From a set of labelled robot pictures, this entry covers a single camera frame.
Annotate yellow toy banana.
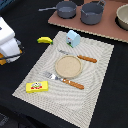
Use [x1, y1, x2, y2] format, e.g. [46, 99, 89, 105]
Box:
[37, 37, 53, 44]

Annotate yellow butter box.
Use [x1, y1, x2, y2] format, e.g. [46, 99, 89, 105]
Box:
[26, 81, 48, 93]

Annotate orange bread loaf toy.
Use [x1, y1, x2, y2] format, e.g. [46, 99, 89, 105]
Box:
[0, 49, 25, 65]

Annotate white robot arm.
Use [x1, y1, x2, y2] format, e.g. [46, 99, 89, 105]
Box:
[0, 17, 23, 65]

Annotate round wooden plate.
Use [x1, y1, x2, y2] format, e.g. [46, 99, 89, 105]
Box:
[55, 55, 83, 78]

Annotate beige woven placemat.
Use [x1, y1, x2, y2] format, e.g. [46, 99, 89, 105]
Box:
[13, 31, 114, 128]

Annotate salmon pink board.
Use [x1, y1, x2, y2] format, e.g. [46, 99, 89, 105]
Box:
[48, 0, 128, 43]

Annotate dark grey pot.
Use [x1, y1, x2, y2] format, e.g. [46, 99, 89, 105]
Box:
[80, 0, 106, 25]

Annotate beige bowl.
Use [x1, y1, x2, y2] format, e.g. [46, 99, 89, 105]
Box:
[116, 4, 128, 30]

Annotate fork with wooden handle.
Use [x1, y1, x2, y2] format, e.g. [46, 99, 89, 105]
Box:
[43, 71, 84, 90]

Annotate knife with wooden handle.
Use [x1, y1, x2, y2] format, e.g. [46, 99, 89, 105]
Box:
[58, 50, 97, 63]

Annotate grey pan with handle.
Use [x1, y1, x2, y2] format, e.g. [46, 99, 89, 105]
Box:
[38, 0, 78, 20]

